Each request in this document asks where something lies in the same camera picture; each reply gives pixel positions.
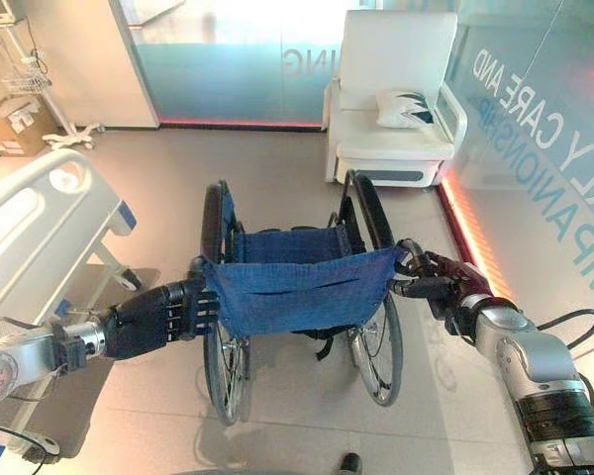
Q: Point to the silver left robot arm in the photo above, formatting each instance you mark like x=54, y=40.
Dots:
x=27, y=353

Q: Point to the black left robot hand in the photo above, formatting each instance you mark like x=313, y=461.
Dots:
x=143, y=321

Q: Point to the white hospital bed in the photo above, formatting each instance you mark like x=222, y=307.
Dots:
x=34, y=218

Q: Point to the white rolling monitor stand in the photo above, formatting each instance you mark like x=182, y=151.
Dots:
x=54, y=99

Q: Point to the white patterned cushion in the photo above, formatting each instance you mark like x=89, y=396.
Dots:
x=406, y=109

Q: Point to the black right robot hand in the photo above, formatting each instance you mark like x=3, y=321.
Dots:
x=438, y=287

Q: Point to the white armchair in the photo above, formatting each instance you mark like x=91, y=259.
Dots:
x=391, y=99

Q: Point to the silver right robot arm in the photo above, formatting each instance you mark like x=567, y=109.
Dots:
x=539, y=376

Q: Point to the cardboard box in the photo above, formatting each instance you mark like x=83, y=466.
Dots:
x=12, y=126

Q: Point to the blue fabric wheelchair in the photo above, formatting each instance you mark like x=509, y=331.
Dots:
x=297, y=297

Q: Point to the dark robot foot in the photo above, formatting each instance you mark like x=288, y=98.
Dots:
x=350, y=461

